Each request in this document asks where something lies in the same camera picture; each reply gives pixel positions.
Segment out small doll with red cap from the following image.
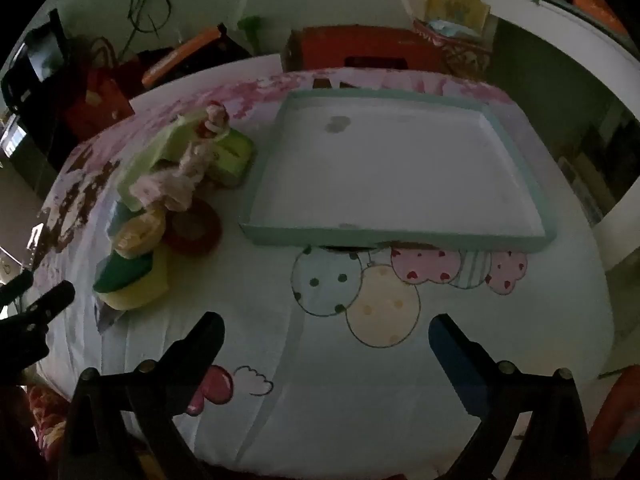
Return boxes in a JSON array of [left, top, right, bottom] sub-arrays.
[[177, 102, 232, 182]]

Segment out green box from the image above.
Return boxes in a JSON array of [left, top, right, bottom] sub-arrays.
[[204, 129, 254, 189]]

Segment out red cabinet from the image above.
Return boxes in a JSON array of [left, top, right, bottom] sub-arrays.
[[281, 26, 452, 74]]

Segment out red bag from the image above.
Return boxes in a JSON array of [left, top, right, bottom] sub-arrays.
[[64, 36, 136, 137]]

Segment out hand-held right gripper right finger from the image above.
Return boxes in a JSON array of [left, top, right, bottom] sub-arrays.
[[428, 313, 593, 480]]

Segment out white tray with teal rim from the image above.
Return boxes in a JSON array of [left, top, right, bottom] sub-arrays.
[[238, 88, 559, 254]]

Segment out yellow round plush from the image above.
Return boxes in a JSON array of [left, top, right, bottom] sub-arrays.
[[112, 207, 167, 261]]

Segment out wire basket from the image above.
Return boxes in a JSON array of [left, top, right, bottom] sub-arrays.
[[412, 17, 494, 80]]

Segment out dark hanging cables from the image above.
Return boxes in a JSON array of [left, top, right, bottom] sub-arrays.
[[125, 0, 174, 63]]

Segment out light blue soft block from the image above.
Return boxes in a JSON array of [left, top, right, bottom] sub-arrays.
[[106, 202, 132, 242]]

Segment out red ring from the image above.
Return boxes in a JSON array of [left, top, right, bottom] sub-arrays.
[[162, 199, 224, 257]]

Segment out printed pink white blanket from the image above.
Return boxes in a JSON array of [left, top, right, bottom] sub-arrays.
[[30, 67, 616, 476]]

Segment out green bottle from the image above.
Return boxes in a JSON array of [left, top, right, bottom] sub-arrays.
[[237, 16, 264, 57]]

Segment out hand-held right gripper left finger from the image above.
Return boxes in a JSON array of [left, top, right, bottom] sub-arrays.
[[59, 311, 226, 480]]

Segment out orange black box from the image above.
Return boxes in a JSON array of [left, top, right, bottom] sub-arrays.
[[142, 24, 227, 87]]

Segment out green sponge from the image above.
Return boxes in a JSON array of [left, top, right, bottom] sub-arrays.
[[92, 252, 154, 294]]

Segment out white fluffy plush toy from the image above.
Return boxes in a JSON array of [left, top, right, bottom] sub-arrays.
[[130, 169, 199, 212]]

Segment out yellow green plush toy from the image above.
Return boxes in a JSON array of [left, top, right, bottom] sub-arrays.
[[99, 247, 172, 311]]

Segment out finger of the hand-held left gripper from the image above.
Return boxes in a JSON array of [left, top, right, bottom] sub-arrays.
[[0, 270, 35, 307], [27, 280, 76, 322]]

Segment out black monitor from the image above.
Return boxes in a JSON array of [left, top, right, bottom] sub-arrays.
[[0, 9, 70, 112]]

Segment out white shelf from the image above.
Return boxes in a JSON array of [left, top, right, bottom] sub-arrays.
[[479, 0, 640, 123]]

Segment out red patterned cloth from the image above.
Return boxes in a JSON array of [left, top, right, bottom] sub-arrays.
[[25, 385, 68, 463]]

